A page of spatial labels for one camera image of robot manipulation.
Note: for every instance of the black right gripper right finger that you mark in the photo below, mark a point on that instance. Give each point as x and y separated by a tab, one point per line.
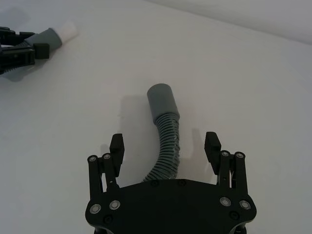
212	151

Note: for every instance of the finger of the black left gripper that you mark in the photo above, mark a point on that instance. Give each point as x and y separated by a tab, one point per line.
41	51
12	37

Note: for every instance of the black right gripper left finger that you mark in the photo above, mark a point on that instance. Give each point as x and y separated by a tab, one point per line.
117	156

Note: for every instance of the white plastic nozzle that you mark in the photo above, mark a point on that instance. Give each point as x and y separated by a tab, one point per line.
68	30

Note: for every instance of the white table cloth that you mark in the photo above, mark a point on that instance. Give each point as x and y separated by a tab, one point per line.
219	92

